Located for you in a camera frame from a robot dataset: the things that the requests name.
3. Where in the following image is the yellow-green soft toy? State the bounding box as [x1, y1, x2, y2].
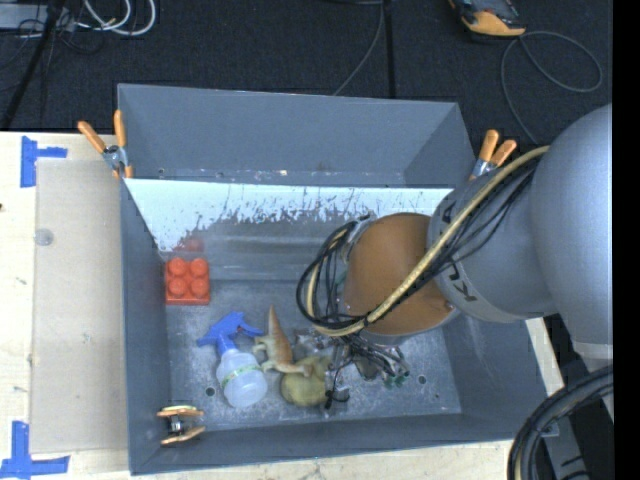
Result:
[279, 355, 333, 409]

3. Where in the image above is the orange toy building brick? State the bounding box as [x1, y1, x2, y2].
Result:
[164, 256, 212, 306]

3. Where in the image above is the pale cardboard board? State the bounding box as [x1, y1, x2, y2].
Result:
[28, 157, 129, 457]

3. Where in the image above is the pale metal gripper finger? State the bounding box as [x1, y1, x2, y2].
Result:
[297, 332, 343, 353]
[324, 365, 352, 410]

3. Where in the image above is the clear spray bottle blue trigger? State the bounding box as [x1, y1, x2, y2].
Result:
[195, 310, 269, 410]

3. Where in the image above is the grey metal bin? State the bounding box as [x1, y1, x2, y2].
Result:
[116, 82, 552, 476]

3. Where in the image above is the tan toy dinosaur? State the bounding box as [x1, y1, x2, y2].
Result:
[251, 303, 314, 376]

